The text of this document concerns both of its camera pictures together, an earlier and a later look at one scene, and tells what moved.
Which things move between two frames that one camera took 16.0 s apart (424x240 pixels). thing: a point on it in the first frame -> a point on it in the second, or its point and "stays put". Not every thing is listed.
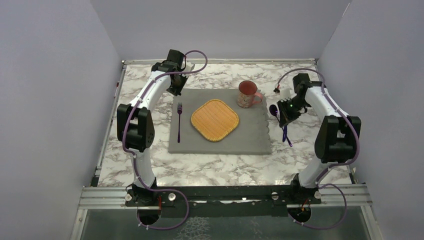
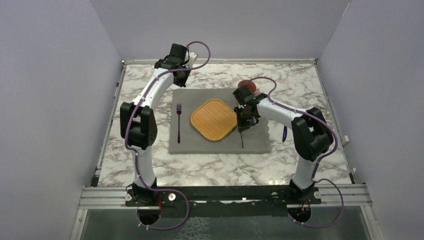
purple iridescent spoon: x=273 y=111 -> x=241 y=139
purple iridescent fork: x=179 y=108 stays put
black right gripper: x=286 y=117 -> x=242 y=126
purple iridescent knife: x=285 y=133 stays put
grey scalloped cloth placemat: x=251 y=137 stays put
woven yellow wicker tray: x=214 y=120 stays put
